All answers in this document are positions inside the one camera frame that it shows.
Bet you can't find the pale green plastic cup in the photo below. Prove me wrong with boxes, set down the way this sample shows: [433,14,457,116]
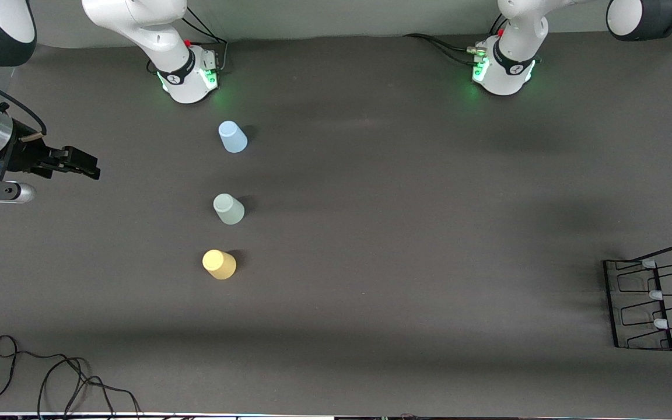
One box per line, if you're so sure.
[213,193,246,226]

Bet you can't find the light blue plastic cup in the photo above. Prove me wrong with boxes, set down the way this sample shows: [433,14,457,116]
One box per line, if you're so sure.
[218,120,249,154]

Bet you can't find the yellow plastic cup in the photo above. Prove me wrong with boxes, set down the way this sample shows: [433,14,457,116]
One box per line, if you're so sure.
[202,249,237,281]

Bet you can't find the dark grey table mat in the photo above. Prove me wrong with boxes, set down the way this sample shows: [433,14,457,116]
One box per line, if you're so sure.
[0,23,672,416]

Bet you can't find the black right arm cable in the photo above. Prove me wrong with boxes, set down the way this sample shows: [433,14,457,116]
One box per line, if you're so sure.
[0,69,48,138]

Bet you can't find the black right base cables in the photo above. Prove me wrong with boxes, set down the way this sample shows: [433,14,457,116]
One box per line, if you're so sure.
[181,6,229,74]

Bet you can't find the black base cables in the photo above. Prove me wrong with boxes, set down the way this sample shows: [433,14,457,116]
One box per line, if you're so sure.
[403,33,488,66]
[181,6,229,74]

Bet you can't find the black left base cables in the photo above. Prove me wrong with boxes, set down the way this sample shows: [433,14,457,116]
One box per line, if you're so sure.
[403,33,488,66]

